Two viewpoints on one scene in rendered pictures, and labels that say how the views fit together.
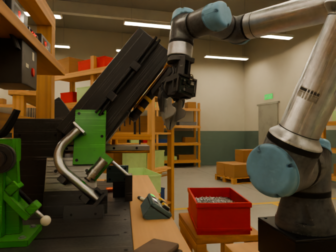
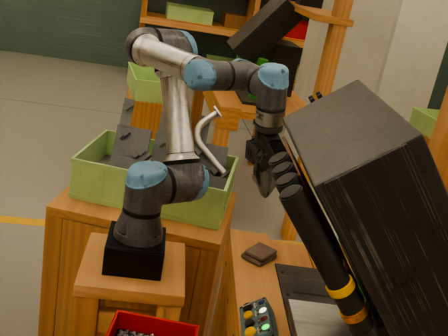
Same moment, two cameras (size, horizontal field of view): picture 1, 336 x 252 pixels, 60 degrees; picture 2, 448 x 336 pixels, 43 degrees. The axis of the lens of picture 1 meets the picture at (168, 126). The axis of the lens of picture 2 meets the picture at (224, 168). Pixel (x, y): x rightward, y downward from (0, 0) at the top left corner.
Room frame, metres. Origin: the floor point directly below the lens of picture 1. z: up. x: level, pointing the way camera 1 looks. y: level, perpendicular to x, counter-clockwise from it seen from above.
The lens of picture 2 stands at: (2.28, -0.05, 1.79)
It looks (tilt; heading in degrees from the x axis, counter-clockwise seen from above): 21 degrees down; 183
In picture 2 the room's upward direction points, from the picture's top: 10 degrees clockwise
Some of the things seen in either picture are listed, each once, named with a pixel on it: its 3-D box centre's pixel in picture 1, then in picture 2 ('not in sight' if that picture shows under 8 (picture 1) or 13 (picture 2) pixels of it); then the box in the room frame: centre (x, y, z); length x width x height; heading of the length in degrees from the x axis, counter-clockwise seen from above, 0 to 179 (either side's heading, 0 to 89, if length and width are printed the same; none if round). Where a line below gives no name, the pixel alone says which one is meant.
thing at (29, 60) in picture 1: (13, 66); not in sight; (1.04, 0.56, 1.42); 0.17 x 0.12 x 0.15; 9
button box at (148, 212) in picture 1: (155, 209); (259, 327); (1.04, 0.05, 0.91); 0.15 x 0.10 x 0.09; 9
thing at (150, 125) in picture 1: (101, 132); not in sight; (4.41, 1.01, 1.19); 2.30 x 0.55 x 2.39; 55
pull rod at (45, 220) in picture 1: (40, 215); not in sight; (0.80, 0.35, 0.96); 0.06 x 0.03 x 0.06; 99
